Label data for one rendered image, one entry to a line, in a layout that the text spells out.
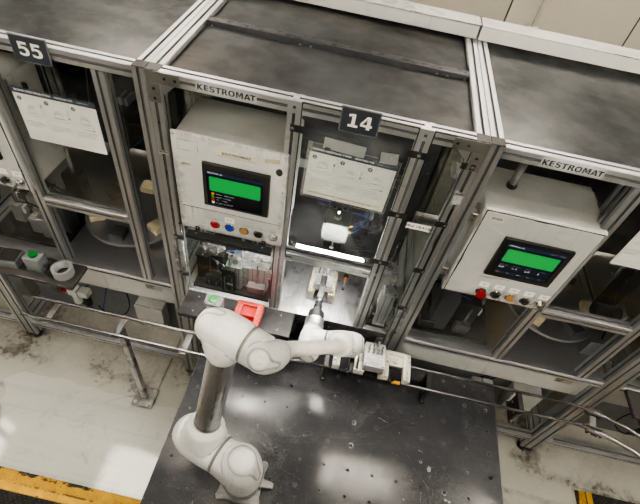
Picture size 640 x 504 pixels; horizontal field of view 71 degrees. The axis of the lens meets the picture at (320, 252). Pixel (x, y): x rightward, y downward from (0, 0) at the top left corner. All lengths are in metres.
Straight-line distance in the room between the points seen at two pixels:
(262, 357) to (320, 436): 0.87
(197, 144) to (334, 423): 1.38
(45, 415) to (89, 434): 0.29
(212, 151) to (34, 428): 2.08
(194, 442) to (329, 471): 0.62
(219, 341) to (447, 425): 1.31
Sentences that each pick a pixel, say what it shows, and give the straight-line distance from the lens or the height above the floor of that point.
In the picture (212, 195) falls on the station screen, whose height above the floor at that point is 1.60.
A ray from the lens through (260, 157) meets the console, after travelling 1.59.
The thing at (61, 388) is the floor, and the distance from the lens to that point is 3.23.
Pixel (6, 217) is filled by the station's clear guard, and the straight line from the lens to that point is 2.55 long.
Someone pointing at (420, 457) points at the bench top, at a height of 0.68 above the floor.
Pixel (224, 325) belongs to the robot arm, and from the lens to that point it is 1.49.
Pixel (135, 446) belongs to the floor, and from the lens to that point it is 2.97.
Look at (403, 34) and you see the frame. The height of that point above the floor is 2.01.
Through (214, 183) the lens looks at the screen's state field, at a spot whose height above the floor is 1.66.
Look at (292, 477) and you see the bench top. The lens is 2.15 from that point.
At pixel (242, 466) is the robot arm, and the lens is 1.88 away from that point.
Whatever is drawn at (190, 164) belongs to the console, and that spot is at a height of 1.70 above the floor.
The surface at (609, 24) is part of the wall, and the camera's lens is 5.42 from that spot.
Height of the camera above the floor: 2.75
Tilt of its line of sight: 48 degrees down
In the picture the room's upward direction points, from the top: 11 degrees clockwise
